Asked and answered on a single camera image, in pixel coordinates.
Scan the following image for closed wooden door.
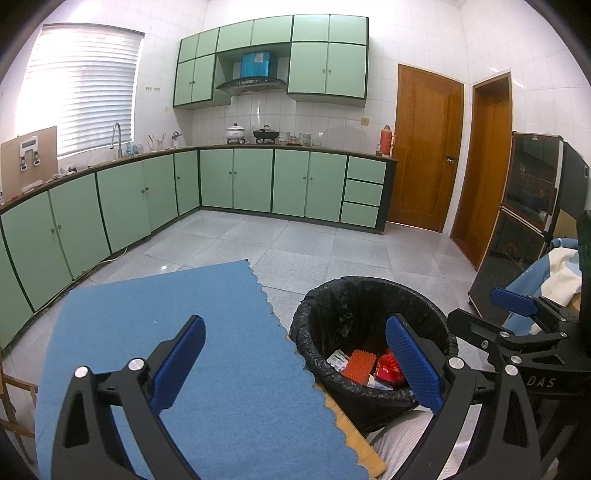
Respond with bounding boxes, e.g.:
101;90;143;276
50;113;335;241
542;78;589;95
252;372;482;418
387;64;465;234

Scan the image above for wooden chair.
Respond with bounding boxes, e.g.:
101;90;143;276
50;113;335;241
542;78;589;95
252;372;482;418
0;351;38;464

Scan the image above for blue felt mat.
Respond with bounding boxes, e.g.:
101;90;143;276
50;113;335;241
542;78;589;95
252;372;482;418
34;259;358;480

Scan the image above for white clamp bracket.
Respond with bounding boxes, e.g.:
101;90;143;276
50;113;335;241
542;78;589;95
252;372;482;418
17;137;41;169

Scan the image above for green base cabinets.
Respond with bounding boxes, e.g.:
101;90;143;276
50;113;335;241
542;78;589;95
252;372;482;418
0;145;398;352

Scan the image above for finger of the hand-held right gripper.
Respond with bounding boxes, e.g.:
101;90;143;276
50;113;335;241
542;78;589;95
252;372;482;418
490;286;583;341
447;308;528;368

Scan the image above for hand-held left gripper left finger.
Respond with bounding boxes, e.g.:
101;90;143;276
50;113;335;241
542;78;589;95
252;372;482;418
52;315;207;480

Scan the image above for white cloth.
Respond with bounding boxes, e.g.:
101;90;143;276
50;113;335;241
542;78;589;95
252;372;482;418
540;247;583;305

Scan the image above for green wall cabinets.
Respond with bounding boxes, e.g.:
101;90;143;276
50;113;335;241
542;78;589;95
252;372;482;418
173;15;370;110

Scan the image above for white window blinds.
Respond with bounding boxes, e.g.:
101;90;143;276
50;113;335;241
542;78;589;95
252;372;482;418
18;24;145;160

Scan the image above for blue cloth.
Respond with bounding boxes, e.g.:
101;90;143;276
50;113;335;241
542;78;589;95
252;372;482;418
505;237;580;335

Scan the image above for black glass cabinet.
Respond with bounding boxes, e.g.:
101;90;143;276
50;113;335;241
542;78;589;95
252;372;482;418
467;131;591;326

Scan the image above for open wooden door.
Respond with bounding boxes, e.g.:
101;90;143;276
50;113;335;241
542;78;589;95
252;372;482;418
450;71;513;271

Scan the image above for range hood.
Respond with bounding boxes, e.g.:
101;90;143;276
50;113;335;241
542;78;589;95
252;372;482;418
216;78;287;95

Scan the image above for red wrapper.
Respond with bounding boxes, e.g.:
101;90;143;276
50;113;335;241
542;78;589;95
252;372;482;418
376;350;408;386

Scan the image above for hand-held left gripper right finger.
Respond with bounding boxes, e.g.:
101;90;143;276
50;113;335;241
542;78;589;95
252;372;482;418
385;315;541;480

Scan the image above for cardboard box on counter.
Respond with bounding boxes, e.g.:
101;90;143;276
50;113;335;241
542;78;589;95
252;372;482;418
0;126;58;197

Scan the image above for black bagged waste bin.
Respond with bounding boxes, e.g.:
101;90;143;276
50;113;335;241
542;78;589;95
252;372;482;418
288;275;459;432

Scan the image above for blue box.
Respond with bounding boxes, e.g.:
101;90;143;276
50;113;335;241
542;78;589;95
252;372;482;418
240;52;271;78

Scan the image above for orange foam net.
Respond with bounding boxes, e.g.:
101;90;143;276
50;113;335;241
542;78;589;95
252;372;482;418
344;351;376;384

